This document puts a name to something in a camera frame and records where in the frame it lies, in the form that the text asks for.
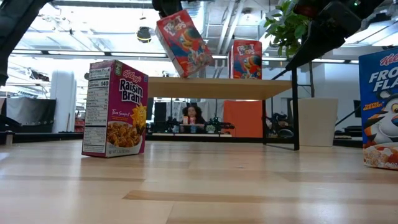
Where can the black background machine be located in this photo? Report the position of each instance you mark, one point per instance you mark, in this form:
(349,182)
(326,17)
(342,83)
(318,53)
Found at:
(280,132)

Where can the black monitor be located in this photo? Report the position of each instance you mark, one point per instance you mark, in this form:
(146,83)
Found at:
(150,109)

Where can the small orange background box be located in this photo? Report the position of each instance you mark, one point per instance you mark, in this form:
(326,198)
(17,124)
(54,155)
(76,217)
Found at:
(185,120)

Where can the white round pillar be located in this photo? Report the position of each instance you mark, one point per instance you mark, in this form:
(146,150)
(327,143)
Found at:
(63,102)

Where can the small background table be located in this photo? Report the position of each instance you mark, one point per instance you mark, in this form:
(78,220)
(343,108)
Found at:
(192,125)

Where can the small black ceiling dome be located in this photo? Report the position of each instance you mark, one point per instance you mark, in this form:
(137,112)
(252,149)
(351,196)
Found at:
(86,76)

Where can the black cloth cover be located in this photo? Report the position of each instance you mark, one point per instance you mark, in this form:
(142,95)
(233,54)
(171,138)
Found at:
(31,113)

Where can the blue Frosted Flakes cereal box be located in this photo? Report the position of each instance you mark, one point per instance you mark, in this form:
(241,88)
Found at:
(381,109)

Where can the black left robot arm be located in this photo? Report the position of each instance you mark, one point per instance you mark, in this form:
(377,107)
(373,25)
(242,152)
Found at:
(15,25)

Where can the red Froot Loops cereal box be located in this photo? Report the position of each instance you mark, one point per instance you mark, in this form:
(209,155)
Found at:
(186,43)
(247,59)

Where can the black background desk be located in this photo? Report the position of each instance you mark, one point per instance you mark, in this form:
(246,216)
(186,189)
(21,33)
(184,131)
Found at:
(348,128)

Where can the black background robot arm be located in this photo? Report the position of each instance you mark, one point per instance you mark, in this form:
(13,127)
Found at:
(174,124)
(224,125)

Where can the wooden shelf black metal legs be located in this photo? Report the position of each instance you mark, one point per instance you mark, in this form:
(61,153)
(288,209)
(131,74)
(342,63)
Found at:
(217,88)

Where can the orange panel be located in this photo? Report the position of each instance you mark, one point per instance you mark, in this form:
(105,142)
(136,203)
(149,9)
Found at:
(242,119)

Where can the small background potted plant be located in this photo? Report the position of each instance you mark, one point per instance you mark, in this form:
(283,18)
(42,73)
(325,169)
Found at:
(211,128)

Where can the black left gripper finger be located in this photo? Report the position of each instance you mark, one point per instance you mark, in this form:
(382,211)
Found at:
(166,7)

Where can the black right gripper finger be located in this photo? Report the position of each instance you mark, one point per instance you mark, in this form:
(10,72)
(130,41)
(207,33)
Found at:
(320,40)

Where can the white plant pot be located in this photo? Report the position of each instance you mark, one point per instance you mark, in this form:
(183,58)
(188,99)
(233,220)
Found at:
(317,121)

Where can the purple Raisin Bran cereal box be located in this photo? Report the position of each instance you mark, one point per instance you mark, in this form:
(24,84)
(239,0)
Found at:
(124,109)

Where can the black monitor on arm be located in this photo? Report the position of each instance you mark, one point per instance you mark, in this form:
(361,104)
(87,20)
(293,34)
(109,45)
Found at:
(357,109)

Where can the person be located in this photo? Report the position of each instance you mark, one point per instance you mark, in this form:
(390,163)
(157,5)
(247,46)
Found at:
(193,112)

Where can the green leafy plant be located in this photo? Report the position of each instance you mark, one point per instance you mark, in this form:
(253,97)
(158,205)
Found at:
(289,28)

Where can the small pink background box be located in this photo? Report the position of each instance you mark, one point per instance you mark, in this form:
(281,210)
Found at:
(192,120)

